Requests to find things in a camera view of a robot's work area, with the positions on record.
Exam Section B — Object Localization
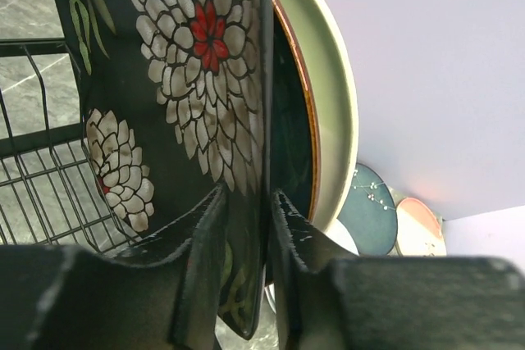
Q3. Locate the black wire dish rack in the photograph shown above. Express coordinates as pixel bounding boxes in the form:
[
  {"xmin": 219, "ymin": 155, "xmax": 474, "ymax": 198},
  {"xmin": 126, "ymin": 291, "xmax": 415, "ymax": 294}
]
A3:
[{"xmin": 1, "ymin": 39, "xmax": 138, "ymax": 255}]

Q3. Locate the white round plate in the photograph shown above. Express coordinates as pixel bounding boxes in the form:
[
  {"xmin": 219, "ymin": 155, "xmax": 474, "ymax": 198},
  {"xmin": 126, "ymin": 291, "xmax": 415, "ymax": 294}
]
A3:
[{"xmin": 265, "ymin": 219, "xmax": 359, "ymax": 314}]

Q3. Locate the black square floral plate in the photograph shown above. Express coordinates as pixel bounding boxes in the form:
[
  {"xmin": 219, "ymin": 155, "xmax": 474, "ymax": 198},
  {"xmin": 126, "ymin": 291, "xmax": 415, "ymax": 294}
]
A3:
[{"xmin": 55, "ymin": 0, "xmax": 272, "ymax": 339}]

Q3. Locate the teal glazed plate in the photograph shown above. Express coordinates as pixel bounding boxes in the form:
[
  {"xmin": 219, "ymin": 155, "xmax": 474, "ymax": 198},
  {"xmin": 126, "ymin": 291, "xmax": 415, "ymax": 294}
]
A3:
[{"xmin": 339, "ymin": 163, "xmax": 398, "ymax": 256}]

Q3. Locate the pale green plate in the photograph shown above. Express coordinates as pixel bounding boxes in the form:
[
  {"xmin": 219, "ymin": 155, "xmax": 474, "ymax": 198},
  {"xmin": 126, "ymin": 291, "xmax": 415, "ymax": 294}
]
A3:
[{"xmin": 273, "ymin": 0, "xmax": 358, "ymax": 230}]

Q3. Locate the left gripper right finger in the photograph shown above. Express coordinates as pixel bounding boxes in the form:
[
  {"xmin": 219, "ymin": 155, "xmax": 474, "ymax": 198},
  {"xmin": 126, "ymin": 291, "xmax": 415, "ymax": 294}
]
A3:
[{"xmin": 270, "ymin": 190, "xmax": 524, "ymax": 349}]

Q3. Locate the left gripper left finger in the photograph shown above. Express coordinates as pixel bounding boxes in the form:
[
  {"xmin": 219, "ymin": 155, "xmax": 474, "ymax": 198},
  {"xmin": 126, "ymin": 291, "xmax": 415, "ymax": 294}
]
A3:
[{"xmin": 1, "ymin": 186, "xmax": 227, "ymax": 349}]

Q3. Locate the pink and cream plate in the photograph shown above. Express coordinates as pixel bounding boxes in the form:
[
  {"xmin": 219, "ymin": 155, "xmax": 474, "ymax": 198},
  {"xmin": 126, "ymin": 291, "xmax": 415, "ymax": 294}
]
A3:
[{"xmin": 396, "ymin": 198, "xmax": 447, "ymax": 257}]

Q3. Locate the brown rimmed dark plate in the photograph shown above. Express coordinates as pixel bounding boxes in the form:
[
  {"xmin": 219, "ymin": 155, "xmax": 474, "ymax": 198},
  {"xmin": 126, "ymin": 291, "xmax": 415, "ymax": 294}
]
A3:
[{"xmin": 271, "ymin": 0, "xmax": 321, "ymax": 220}]

